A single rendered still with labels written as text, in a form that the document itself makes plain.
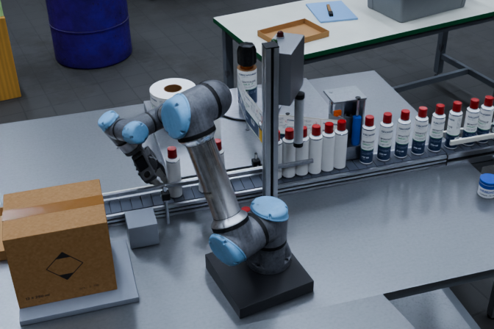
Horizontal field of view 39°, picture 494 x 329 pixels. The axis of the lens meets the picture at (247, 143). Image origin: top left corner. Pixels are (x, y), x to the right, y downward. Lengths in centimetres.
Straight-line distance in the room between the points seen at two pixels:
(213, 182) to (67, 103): 333
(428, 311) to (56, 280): 162
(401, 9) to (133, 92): 211
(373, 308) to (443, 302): 99
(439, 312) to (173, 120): 163
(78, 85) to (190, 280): 339
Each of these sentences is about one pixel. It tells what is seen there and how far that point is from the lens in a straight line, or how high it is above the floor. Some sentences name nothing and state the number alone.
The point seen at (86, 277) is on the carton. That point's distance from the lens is 224.
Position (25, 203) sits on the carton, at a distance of 226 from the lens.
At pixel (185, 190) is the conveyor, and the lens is 262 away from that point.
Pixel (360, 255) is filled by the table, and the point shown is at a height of 83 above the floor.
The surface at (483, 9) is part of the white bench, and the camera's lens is 469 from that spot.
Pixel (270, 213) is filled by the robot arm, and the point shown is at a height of 111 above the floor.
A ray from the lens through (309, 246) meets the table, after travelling 243.
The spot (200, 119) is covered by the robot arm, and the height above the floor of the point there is 143.
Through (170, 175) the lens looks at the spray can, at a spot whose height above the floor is 98.
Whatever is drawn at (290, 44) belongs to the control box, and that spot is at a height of 148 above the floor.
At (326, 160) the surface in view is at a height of 94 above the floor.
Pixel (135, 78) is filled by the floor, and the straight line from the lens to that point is 551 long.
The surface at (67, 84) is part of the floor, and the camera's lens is 555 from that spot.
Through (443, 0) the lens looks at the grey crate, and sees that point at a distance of 454.
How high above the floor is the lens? 239
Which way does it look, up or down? 32 degrees down
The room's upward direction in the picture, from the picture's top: 1 degrees counter-clockwise
